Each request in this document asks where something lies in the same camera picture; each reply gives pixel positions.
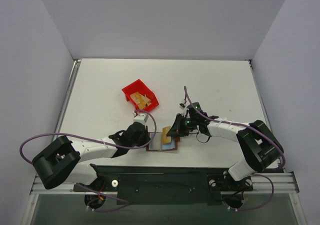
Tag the aluminium table frame rail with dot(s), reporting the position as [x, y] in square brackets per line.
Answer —
[96, 108]

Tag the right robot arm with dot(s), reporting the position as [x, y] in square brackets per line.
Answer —
[259, 146]

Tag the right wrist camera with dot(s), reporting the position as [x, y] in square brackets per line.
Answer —
[184, 108]

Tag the gold cards in bin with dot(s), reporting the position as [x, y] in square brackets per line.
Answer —
[140, 101]

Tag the red plastic bin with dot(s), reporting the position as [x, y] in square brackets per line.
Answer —
[139, 86]

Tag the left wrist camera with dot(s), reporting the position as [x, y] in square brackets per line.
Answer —
[141, 118]

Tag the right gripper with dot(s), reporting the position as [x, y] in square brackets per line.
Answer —
[179, 124]

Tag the gold card with chip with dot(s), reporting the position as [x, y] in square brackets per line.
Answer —
[166, 139]

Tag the brown leather card holder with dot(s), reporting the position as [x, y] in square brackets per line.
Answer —
[157, 144]

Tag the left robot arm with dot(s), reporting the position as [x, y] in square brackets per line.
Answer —
[55, 163]

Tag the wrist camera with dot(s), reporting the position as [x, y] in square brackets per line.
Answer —
[184, 108]
[141, 118]

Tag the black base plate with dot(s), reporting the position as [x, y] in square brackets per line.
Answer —
[142, 185]

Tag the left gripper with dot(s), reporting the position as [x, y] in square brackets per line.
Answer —
[145, 137]

